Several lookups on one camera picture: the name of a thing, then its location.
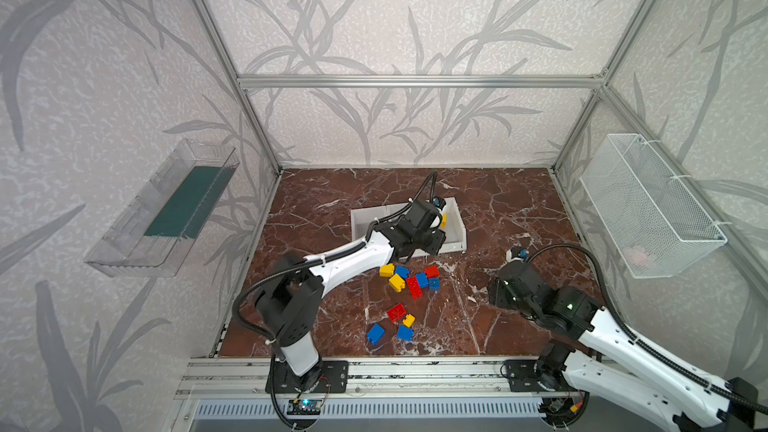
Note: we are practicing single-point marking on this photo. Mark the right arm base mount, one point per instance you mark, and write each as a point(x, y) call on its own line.
point(527, 375)

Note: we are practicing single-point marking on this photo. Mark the right white sorting bin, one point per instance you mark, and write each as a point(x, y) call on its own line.
point(455, 231)

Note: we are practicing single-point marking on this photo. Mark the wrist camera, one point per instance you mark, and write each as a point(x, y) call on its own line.
point(517, 254)
point(438, 202)

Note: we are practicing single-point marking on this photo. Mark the red lego brick lower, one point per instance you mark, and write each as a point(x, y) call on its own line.
point(397, 313)

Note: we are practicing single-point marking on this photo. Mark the red lego brick upper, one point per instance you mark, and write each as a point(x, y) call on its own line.
point(432, 272)

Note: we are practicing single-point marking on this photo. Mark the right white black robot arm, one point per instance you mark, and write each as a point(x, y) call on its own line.
point(600, 356)

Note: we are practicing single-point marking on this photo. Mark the long red brick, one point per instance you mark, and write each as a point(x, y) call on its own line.
point(414, 287)

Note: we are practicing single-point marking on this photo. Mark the aluminium front rail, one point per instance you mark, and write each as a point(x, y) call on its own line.
point(410, 376)

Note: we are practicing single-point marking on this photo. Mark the clear plastic wall tray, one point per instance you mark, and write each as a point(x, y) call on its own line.
point(153, 236)

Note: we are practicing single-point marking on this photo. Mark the red lego brick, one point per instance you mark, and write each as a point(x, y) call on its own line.
point(397, 313)
point(432, 272)

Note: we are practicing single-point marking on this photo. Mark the white wire mesh basket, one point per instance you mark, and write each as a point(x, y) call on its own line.
point(655, 222)

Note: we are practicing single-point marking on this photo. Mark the left white sorting bin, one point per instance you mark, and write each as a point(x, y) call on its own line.
point(366, 228)

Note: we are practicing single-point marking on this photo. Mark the white sorting bin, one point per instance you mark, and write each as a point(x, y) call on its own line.
point(366, 228)
point(455, 231)

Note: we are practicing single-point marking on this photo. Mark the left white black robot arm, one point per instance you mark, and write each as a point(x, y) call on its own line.
point(283, 306)

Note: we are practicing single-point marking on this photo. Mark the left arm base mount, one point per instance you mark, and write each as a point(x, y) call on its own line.
point(326, 376)

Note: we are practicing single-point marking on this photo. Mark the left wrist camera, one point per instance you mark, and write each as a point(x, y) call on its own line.
point(438, 202)

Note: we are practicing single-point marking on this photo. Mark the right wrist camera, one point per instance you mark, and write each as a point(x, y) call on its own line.
point(517, 254)

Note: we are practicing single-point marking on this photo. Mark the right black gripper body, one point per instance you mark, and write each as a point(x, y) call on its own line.
point(503, 287)

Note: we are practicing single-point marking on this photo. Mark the yellow lego brick top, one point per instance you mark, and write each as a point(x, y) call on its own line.
point(387, 270)

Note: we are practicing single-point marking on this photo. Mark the small yellow lego brick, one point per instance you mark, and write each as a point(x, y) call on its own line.
point(408, 321)

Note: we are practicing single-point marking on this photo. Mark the green circuit board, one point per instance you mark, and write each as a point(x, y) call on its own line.
point(304, 407)

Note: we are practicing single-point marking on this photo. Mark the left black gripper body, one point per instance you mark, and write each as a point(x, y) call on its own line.
point(429, 234)

